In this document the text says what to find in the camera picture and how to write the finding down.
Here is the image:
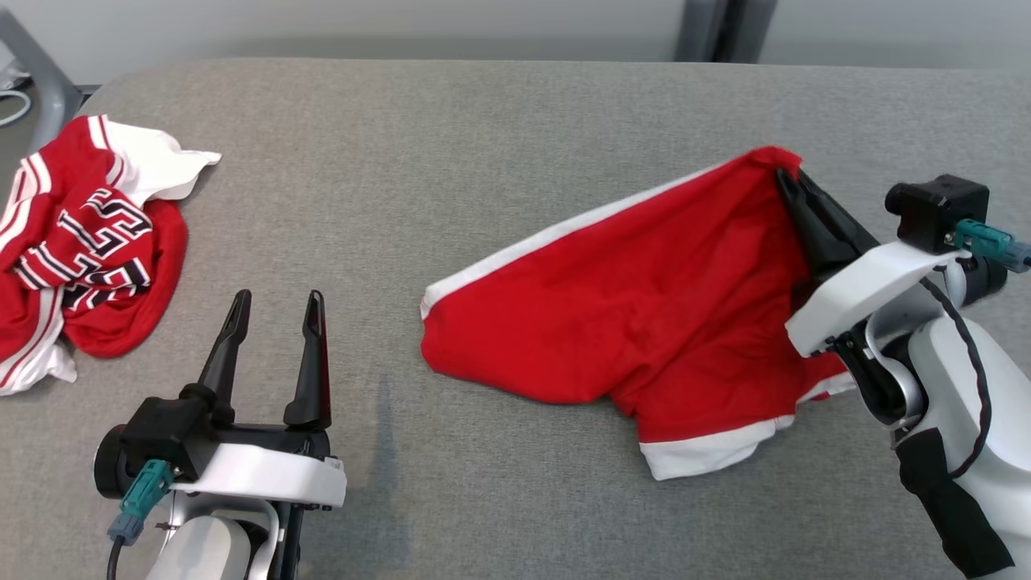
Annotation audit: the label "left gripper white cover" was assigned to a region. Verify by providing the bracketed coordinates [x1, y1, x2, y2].
[171, 290, 347, 510]

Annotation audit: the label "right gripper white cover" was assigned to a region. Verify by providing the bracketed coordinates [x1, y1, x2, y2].
[777, 168, 967, 359]

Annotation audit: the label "red jersey with black lettering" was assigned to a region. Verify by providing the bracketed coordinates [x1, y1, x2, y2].
[0, 114, 222, 397]

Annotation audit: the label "red shorts with white trim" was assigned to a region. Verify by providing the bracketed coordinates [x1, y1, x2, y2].
[419, 145, 859, 482]

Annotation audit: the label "right camera cable teal plug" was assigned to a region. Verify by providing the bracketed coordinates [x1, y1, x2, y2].
[954, 219, 1031, 273]

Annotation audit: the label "camera cable teal plug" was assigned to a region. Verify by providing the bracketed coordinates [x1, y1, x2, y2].
[954, 219, 1031, 273]
[107, 459, 175, 580]

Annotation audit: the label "left camera cable teal plug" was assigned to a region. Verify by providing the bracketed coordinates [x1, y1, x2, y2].
[107, 459, 175, 580]

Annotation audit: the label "grey partition post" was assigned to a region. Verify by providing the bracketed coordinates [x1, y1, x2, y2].
[675, 0, 778, 64]

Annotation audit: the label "white cable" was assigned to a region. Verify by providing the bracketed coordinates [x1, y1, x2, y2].
[0, 68, 35, 130]

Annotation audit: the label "grey metal desk frame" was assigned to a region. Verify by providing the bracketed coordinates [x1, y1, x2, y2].
[0, 8, 84, 138]

